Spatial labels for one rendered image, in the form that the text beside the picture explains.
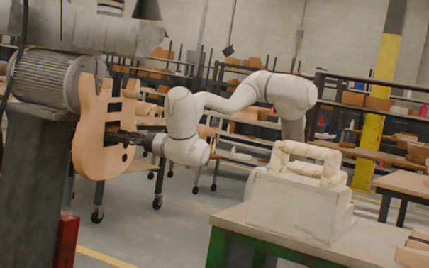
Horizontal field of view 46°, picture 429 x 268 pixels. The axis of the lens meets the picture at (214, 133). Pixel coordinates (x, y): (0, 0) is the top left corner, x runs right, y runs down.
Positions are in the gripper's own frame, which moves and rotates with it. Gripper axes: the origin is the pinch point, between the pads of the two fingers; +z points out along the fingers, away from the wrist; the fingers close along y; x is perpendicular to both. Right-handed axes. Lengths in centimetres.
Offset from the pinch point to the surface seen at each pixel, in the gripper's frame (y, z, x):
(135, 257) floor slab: 139, 72, -119
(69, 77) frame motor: -3.4, 20.4, 19.0
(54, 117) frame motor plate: -4.1, 25.9, 2.3
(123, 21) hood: -4.7, -3.6, 42.8
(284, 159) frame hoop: -2, -70, 5
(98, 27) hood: -4.9, 7.1, 39.7
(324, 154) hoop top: -10, -85, 10
